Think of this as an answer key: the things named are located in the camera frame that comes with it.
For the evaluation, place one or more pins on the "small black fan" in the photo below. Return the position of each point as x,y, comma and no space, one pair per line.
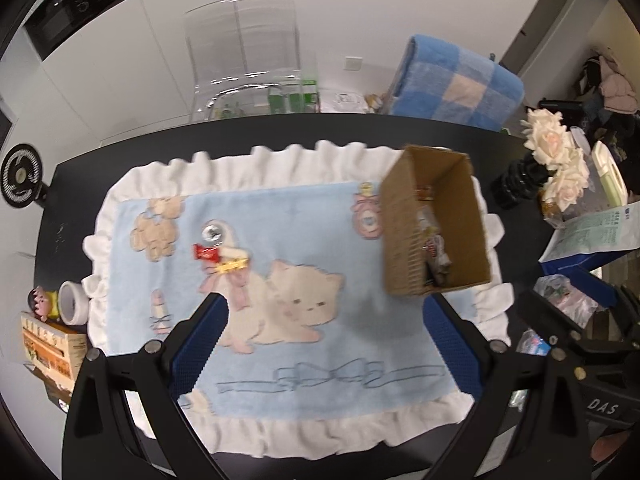
20,175

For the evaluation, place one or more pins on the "silver nail clipper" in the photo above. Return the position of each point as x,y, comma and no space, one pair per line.
440,270

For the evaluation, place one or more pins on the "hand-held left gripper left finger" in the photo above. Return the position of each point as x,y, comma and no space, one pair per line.
195,355

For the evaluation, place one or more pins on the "black microwave oven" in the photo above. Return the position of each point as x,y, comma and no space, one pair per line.
65,15

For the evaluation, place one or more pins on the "blue checkered folded blanket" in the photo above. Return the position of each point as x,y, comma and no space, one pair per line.
450,80

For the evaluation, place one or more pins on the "cream artificial rose bouquet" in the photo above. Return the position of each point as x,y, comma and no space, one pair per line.
545,135

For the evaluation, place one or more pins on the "white crumpled bag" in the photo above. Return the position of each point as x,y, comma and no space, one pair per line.
350,101

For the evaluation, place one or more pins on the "white tape roll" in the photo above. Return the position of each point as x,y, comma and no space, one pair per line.
70,305

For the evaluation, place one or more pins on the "pink garment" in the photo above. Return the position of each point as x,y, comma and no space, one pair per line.
617,85

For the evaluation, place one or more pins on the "white blue paper bag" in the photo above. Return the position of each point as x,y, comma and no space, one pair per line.
595,232

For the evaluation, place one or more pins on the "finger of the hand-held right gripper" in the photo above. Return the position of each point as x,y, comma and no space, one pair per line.
547,312

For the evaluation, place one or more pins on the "yellow star hair clip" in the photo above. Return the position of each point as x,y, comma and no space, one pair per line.
232,265

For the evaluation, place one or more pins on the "white green tissue pack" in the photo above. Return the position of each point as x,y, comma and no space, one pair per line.
607,170

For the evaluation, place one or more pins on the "green white carton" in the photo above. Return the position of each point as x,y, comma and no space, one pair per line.
310,94
277,101

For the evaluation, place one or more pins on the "small cartoon figurine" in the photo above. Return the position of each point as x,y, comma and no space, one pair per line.
42,302

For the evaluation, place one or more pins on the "brown wicker basket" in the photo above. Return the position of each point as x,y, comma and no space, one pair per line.
400,220

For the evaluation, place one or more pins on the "transparent plastic chair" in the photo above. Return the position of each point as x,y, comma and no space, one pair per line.
240,35

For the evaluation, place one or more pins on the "yellow printed cardboard box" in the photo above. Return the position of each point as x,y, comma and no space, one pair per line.
50,345

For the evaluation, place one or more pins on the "black ribbed tripod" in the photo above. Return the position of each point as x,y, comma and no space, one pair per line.
515,185

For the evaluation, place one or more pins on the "blue plastic packet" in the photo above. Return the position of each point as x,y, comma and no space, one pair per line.
532,344

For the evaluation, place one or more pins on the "clear plastic bag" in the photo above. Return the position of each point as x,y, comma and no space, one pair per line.
550,284

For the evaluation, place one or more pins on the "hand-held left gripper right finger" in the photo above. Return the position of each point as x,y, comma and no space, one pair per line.
452,355

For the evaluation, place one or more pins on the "white wall socket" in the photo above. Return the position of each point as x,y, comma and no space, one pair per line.
352,63

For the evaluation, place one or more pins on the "black desktop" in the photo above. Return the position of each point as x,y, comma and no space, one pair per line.
300,130

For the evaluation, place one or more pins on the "blue printed blanket white frill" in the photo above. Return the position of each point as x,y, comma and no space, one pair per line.
300,220

